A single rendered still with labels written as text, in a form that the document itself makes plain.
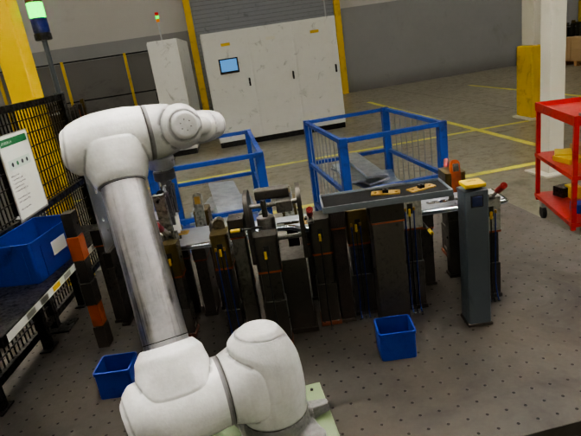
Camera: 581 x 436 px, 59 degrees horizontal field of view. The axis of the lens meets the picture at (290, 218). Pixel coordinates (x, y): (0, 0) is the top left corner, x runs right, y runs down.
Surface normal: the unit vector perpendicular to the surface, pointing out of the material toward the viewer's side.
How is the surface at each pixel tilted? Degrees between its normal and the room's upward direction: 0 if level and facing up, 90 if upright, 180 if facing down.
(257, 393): 82
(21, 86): 90
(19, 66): 90
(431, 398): 0
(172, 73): 90
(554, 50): 90
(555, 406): 0
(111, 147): 68
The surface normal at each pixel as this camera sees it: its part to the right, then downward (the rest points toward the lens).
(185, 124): 0.50, 0.07
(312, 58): 0.18, 0.29
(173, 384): 0.20, -0.26
